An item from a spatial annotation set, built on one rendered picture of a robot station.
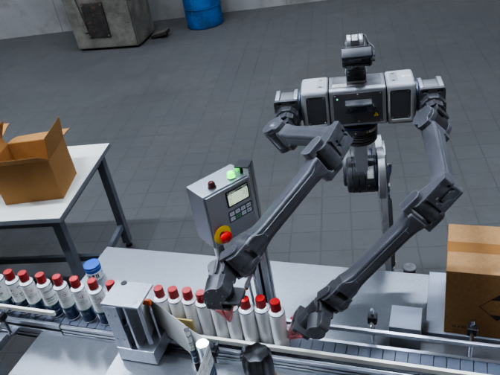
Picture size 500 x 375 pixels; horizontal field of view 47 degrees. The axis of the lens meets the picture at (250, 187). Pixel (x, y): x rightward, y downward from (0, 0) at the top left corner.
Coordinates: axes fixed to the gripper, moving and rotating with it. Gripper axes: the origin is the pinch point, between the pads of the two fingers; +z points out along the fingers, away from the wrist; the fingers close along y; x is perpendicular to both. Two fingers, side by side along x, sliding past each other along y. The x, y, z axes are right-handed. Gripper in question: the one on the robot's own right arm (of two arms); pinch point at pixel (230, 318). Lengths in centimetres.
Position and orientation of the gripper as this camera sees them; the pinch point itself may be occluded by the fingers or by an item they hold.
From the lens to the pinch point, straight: 165.2
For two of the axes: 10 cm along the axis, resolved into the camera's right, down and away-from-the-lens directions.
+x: 2.6, -5.4, 8.0
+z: 1.4, 8.4, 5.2
